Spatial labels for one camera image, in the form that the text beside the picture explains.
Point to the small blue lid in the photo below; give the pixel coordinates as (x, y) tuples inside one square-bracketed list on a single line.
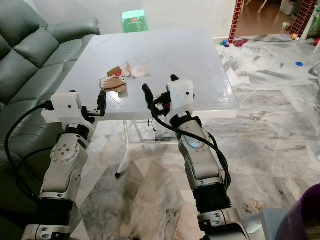
[(299, 63)]

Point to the white folding table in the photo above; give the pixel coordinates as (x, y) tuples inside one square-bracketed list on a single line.
[(180, 55)]

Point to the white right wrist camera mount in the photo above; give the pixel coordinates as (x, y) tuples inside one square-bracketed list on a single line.
[(181, 97)]

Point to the white plastic chair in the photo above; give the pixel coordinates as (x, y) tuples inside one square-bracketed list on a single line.
[(309, 27)]

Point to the green plastic stool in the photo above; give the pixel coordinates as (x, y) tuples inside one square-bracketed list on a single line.
[(134, 22)]

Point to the brown printed cardboard food box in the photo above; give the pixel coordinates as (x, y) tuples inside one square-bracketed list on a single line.
[(116, 86)]

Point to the red cloth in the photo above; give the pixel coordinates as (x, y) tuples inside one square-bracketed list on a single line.
[(240, 42)]

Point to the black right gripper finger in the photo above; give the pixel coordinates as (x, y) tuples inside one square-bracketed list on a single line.
[(175, 78), (149, 99)]

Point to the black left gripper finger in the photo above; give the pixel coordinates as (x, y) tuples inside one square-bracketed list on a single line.
[(102, 101)]

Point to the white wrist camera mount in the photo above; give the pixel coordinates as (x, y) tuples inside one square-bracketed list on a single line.
[(181, 97), (67, 106)]

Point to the small orange ball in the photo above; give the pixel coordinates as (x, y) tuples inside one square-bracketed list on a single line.
[(294, 36)]

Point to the dark green leather sofa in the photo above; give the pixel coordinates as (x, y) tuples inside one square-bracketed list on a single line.
[(30, 60)]

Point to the grey plastic container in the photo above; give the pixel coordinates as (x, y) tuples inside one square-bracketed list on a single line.
[(288, 6)]

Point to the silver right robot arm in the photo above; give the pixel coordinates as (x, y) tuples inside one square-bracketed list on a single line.
[(197, 145)]

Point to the red brick pillar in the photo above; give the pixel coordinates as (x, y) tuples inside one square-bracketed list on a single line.
[(302, 15), (236, 20)]

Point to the purple rubbish bin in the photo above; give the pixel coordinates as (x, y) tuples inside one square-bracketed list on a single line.
[(305, 215)]

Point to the small blue toy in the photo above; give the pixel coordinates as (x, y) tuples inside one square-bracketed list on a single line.
[(226, 44)]

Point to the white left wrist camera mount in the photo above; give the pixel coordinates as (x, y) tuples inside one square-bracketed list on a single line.
[(67, 106)]

